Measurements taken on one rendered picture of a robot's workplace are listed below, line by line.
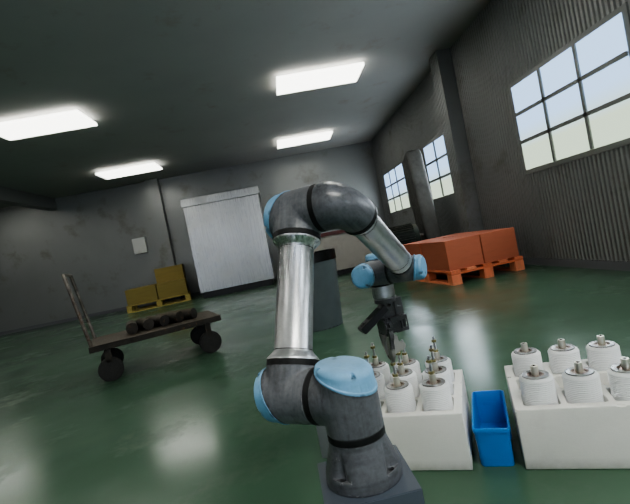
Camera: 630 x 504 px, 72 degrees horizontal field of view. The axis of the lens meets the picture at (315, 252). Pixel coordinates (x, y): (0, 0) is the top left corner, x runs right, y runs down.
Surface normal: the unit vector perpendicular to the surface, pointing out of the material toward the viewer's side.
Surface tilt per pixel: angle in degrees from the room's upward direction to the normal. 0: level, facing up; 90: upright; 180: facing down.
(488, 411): 88
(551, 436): 90
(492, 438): 92
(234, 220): 90
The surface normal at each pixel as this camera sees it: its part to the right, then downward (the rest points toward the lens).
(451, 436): -0.32, 0.09
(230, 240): 0.08, 0.01
